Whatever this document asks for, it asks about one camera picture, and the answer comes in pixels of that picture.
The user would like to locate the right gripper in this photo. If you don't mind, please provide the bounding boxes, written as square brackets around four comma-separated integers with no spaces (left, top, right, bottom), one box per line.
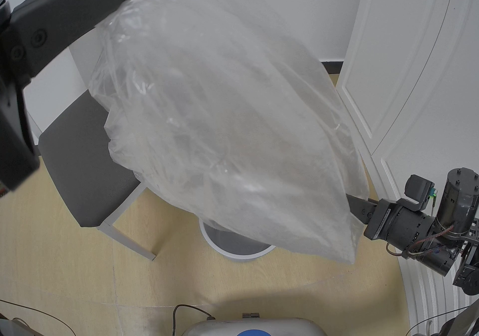
[346,194,437,253]

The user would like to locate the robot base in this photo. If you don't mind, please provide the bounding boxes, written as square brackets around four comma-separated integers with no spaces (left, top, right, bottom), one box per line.
[181,313,326,336]

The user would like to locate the white trash bin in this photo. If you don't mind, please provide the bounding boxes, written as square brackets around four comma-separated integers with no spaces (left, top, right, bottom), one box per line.
[198,217,276,262]

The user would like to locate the clear plastic bag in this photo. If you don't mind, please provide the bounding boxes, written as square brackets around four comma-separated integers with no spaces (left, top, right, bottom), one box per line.
[89,0,369,265]

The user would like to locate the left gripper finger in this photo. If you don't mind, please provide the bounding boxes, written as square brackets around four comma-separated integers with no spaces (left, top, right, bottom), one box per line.
[10,0,151,83]

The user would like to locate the white wardrobe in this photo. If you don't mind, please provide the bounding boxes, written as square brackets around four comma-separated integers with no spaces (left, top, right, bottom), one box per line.
[334,0,479,336]

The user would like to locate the grey and white chair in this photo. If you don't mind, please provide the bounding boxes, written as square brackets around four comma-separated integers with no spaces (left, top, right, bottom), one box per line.
[23,43,156,261]

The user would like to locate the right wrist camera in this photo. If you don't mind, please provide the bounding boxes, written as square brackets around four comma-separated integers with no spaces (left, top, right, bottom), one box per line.
[397,174,436,212]

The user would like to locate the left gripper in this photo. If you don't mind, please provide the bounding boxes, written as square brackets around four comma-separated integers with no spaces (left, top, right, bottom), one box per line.
[0,0,40,193]

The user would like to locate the black cable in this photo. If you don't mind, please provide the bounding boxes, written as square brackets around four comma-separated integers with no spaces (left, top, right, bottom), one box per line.
[172,304,216,336]

